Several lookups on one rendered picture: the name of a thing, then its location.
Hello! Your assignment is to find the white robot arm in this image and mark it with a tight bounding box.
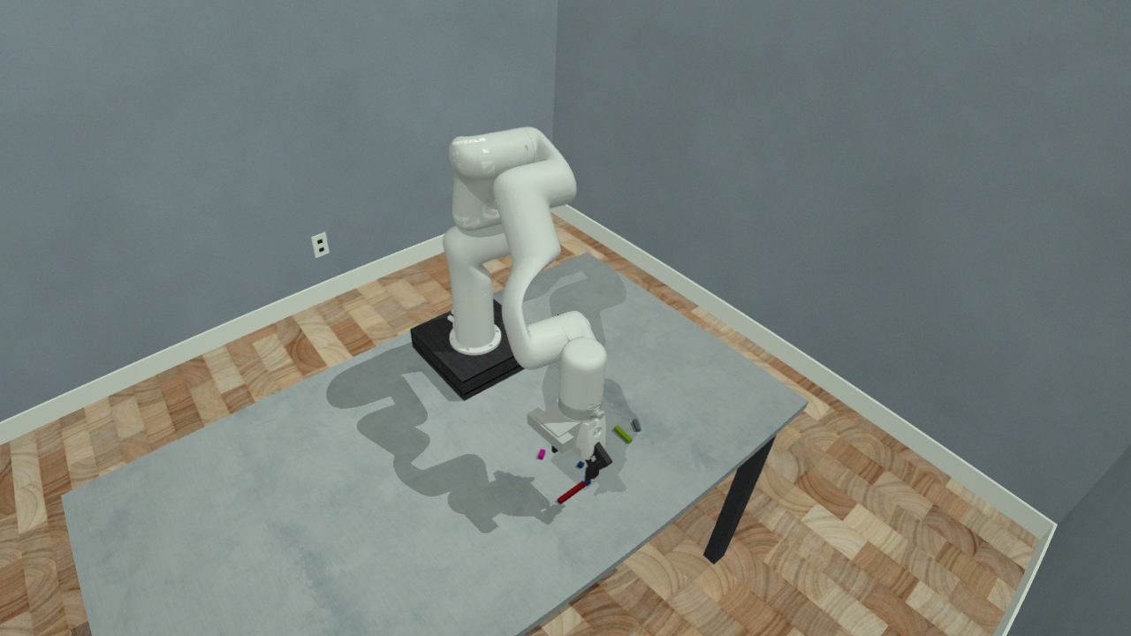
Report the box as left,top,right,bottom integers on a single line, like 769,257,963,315
443,127,607,454

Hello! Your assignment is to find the dark red rod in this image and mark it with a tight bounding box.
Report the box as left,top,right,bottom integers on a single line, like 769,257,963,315
558,481,586,504

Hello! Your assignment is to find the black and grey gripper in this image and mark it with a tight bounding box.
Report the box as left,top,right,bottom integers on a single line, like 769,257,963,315
569,416,612,482

